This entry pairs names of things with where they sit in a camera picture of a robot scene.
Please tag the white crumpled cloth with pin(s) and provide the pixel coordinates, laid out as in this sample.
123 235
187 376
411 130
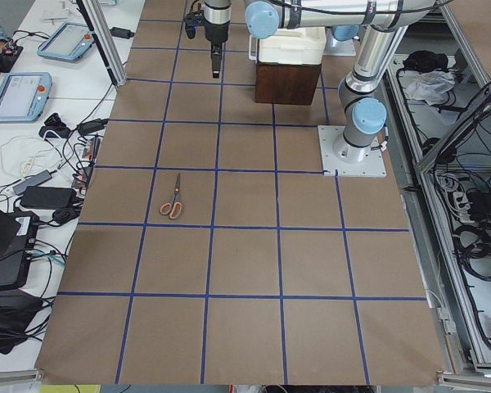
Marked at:
432 87

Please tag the white plastic tray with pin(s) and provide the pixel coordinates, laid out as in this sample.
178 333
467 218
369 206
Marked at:
301 47

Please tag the large black power brick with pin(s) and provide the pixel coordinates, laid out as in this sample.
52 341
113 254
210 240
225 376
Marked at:
47 198

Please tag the dark wooden drawer cabinet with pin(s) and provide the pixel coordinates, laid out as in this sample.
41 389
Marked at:
286 84

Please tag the upper blue teach pendant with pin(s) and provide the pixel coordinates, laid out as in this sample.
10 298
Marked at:
68 43

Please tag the black laptop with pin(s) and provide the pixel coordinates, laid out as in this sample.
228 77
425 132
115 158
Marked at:
18 233

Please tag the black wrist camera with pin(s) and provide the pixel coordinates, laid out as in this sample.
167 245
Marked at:
193 20

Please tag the blue teach pendant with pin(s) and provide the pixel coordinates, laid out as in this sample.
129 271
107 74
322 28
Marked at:
23 96
68 43

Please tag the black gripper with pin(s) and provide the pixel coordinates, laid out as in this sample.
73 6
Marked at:
215 33

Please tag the aluminium frame post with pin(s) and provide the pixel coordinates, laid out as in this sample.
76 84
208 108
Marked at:
96 22

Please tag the orange grey handled scissors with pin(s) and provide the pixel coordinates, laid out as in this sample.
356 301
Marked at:
173 208

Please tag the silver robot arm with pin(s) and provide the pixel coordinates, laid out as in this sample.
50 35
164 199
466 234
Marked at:
217 15
385 23

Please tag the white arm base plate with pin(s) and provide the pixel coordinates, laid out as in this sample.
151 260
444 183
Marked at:
339 159
340 40

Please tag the black power adapter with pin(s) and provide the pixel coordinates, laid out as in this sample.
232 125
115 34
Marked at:
121 32

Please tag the brown paper table mat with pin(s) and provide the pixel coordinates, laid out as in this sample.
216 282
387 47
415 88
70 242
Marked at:
273 273

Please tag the lower blue teach pendant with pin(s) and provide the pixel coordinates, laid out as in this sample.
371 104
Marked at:
23 96

